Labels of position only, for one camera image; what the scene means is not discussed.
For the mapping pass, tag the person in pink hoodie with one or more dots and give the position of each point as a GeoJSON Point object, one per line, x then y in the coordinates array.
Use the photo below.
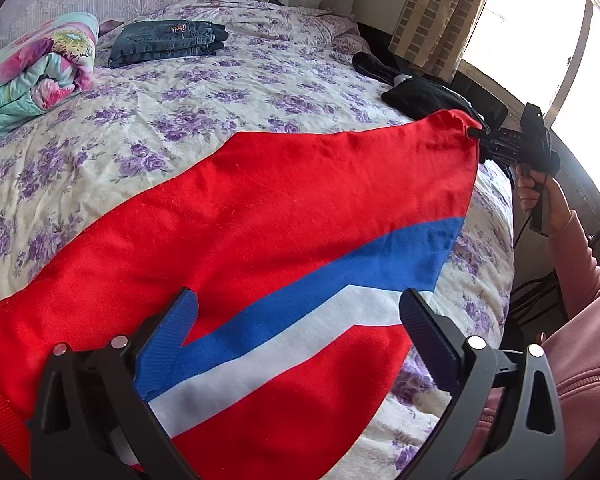
{"type": "Point", "coordinates": [580, 375]}

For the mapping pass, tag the window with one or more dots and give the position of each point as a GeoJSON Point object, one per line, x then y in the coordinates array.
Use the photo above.
{"type": "Point", "coordinates": [545, 45]}

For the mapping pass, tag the person's right forearm pink sleeve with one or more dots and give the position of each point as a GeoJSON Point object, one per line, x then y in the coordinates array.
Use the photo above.
{"type": "Point", "coordinates": [582, 260]}

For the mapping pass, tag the bed with purple floral sheet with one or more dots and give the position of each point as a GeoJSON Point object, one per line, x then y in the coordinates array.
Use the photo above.
{"type": "Point", "coordinates": [145, 125]}

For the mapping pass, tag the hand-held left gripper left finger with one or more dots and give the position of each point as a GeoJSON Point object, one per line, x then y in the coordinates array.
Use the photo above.
{"type": "Point", "coordinates": [177, 327]}

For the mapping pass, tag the folded blue jeans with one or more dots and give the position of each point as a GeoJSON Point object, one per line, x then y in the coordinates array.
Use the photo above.
{"type": "Point", "coordinates": [165, 40]}

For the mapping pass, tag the folded floral quilt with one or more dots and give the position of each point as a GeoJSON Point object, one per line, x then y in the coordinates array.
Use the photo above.
{"type": "Point", "coordinates": [35, 72]}

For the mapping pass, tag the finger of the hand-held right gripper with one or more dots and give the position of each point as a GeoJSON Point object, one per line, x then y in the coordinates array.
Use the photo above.
{"type": "Point", "coordinates": [475, 133]}

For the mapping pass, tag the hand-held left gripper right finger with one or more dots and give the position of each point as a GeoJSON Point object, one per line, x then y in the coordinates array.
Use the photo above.
{"type": "Point", "coordinates": [422, 327]}

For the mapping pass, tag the red pants with striped band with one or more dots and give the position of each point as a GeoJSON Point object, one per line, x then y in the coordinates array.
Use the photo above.
{"type": "Point", "coordinates": [260, 220]}

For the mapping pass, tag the beige patterned curtain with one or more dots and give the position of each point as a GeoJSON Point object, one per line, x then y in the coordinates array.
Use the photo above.
{"type": "Point", "coordinates": [440, 15]}

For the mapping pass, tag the person's right hand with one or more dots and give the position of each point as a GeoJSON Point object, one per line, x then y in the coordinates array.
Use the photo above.
{"type": "Point", "coordinates": [555, 200]}

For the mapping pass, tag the black clothing pile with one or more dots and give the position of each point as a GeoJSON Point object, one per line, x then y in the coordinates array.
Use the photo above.
{"type": "Point", "coordinates": [425, 92]}

